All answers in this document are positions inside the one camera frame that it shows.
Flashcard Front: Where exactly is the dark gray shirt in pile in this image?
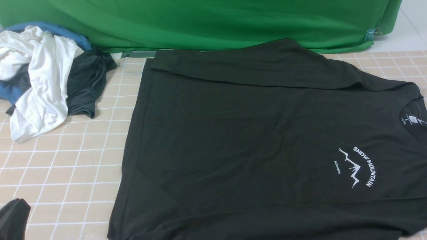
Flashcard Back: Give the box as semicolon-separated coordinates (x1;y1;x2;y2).
0;47;117;119

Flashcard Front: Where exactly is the gray metal bar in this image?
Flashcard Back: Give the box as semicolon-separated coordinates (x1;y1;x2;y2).
120;50;157;59

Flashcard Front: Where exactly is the white shirt in pile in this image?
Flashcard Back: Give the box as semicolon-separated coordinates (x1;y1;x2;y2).
1;26;84;143

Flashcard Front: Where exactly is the dark gray long-sleeve shirt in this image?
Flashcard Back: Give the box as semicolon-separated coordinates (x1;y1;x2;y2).
107;39;427;240

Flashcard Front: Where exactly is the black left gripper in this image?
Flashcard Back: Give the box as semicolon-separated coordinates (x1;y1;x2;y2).
0;198;31;240

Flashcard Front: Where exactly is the blue binder clip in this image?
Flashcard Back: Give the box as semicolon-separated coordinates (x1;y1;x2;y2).
365;27;383;41

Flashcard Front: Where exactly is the blue shirt in pile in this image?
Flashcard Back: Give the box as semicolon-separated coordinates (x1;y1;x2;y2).
1;21;92;105

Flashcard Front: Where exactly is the checkered beige table mat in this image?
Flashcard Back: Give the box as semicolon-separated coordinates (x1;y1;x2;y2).
1;51;426;240

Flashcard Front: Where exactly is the green backdrop cloth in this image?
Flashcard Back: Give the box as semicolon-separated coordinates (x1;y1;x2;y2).
1;0;402;54

